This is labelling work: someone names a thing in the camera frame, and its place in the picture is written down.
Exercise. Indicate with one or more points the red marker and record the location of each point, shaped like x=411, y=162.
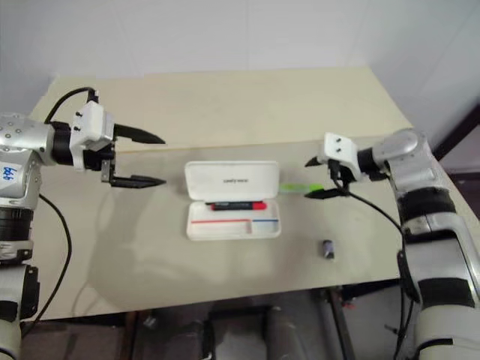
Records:
x=240, y=206

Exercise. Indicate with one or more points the dark brown furniture frame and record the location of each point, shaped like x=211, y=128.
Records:
x=463, y=150

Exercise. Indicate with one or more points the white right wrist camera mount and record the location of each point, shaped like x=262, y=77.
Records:
x=339, y=148

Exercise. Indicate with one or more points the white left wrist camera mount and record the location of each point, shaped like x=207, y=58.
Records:
x=90, y=120

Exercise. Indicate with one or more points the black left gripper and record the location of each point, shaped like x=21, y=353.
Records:
x=98, y=156

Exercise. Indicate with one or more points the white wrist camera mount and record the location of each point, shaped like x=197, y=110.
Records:
x=90, y=120
x=339, y=148

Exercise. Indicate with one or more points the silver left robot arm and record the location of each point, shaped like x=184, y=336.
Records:
x=22, y=157

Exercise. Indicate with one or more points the green marker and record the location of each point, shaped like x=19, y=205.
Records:
x=296, y=187

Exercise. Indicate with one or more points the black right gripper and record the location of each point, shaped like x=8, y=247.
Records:
x=339, y=172

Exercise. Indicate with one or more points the white plastic pencil case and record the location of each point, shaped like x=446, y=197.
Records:
x=232, y=180

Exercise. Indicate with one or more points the small dark eraser block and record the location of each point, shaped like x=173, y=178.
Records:
x=328, y=249

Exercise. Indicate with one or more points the grey metal table leg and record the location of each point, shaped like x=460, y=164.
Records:
x=337, y=322

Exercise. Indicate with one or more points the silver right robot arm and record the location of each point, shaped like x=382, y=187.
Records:
x=423, y=176

